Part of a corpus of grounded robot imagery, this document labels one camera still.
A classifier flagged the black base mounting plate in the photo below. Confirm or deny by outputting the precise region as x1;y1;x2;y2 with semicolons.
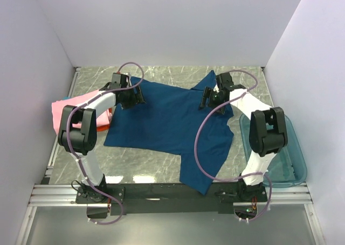
75;182;267;219

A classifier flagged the teal plastic bin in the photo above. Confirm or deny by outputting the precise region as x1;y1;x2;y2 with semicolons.
239;113;308;188

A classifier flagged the folded pink t shirt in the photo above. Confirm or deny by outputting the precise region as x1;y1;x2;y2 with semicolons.
51;90;98;134

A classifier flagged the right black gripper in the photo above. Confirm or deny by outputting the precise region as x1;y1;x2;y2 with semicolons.
198;87;226;116

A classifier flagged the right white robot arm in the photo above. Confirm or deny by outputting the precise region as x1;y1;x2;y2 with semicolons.
198;72;288;201

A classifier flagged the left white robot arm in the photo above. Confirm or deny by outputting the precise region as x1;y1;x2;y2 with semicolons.
58;72;145;203

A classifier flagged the folded orange t shirt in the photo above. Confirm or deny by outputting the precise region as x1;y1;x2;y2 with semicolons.
96;108;113;132

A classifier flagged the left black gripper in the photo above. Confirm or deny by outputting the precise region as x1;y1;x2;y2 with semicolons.
121;82;146;110

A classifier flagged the blue t shirt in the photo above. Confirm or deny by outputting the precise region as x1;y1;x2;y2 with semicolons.
104;71;234;195

